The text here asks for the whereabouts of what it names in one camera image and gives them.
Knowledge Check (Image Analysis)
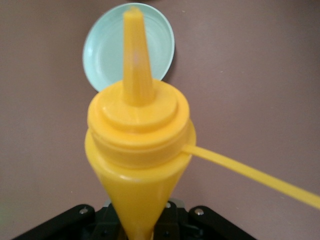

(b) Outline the mint green plate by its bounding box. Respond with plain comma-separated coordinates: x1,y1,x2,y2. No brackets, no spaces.
82,2,176,94

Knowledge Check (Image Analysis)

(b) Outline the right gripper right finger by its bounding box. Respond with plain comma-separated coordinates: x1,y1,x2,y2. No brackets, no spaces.
152,198,254,240

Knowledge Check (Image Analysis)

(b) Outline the brown table mat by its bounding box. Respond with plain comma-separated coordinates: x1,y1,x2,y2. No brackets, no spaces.
0,0,320,240

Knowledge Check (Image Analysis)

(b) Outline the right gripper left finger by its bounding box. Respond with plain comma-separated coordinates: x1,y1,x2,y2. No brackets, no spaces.
12,203,126,240

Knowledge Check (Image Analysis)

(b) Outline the yellow squeeze bottle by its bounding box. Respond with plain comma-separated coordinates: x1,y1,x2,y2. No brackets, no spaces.
84,6,320,240

